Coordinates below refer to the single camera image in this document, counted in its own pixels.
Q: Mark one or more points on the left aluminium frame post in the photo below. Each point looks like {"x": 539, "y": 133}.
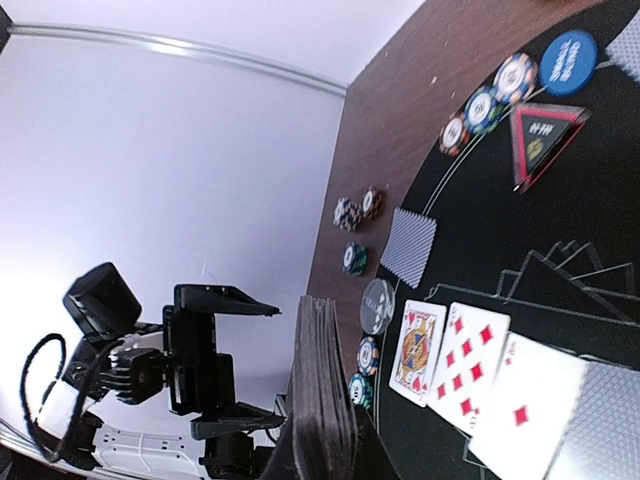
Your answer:
{"x": 194, "y": 50}

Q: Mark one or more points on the blue white poker chip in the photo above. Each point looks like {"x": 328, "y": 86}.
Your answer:
{"x": 515, "y": 80}

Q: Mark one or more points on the jack of hearts card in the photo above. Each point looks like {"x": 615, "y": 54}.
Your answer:
{"x": 417, "y": 350}

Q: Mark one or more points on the clear dealer button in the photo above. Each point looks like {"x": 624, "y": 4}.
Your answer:
{"x": 377, "y": 306}

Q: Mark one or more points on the round black poker mat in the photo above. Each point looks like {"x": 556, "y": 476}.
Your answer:
{"x": 561, "y": 259}

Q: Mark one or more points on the green poker chip stack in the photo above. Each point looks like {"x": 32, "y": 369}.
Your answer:
{"x": 354, "y": 259}

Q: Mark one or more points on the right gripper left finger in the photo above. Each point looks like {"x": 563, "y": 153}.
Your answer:
{"x": 277, "y": 463}

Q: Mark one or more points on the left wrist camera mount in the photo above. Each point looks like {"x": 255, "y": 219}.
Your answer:
{"x": 105, "y": 309}

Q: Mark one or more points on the triangular all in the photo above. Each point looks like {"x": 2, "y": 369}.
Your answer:
{"x": 540, "y": 133}

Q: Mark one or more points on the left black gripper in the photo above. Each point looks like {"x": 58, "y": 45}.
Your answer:
{"x": 199, "y": 378}

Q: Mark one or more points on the blue small blind button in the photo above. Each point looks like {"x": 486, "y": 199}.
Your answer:
{"x": 568, "y": 63}

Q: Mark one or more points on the orange black chip stack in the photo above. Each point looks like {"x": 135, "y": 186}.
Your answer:
{"x": 372, "y": 202}

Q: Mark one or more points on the grey card deck box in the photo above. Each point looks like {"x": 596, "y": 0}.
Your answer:
{"x": 325, "y": 431}

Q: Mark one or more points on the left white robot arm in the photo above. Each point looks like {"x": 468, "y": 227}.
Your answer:
{"x": 67, "y": 426}

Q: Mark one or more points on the eight of diamonds card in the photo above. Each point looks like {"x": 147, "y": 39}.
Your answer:
{"x": 467, "y": 364}

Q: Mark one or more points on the card dealt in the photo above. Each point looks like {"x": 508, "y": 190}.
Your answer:
{"x": 409, "y": 246}
{"x": 623, "y": 51}

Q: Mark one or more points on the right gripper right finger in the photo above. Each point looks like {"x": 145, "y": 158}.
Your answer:
{"x": 370, "y": 459}

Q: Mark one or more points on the ace of diamonds card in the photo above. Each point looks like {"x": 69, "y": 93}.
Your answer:
{"x": 529, "y": 407}

